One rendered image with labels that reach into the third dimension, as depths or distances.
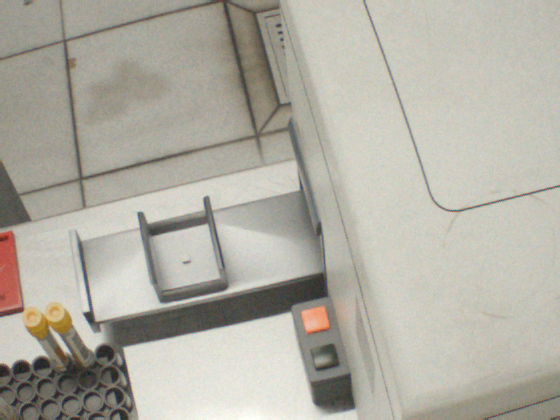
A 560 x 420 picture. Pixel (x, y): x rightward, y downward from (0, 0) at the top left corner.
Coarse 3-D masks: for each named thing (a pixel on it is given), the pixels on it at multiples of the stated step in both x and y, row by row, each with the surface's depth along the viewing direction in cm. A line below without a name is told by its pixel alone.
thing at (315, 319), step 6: (306, 312) 81; (312, 312) 80; (318, 312) 80; (324, 312) 80; (306, 318) 80; (312, 318) 80; (318, 318) 80; (324, 318) 80; (306, 324) 80; (312, 324) 80; (318, 324) 80; (324, 324) 80; (306, 330) 80; (312, 330) 80; (318, 330) 80
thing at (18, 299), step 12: (0, 240) 90; (12, 240) 90; (0, 252) 90; (12, 252) 89; (0, 264) 90; (12, 264) 89; (0, 276) 89; (12, 276) 89; (0, 288) 89; (12, 288) 88; (0, 300) 88; (12, 300) 88; (0, 312) 87; (12, 312) 88
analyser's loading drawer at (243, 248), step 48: (288, 192) 86; (96, 240) 86; (144, 240) 82; (192, 240) 85; (240, 240) 85; (288, 240) 85; (96, 288) 84; (144, 288) 84; (192, 288) 82; (240, 288) 83
